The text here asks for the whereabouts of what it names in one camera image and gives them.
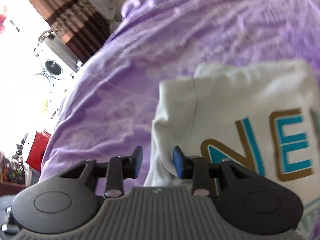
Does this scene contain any white shirt with teal letters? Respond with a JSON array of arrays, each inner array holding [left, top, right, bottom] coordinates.
[[145, 60, 319, 239]]

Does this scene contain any red box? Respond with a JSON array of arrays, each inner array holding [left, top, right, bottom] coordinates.
[[25, 131, 51, 172]]

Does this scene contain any purple floral bed sheet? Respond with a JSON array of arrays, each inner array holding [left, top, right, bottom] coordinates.
[[39, 0, 320, 240]]

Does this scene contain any white washing machine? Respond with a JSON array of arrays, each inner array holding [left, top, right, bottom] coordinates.
[[34, 29, 82, 87]]

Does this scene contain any brown striped curtain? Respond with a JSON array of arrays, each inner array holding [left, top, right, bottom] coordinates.
[[29, 0, 110, 63]]

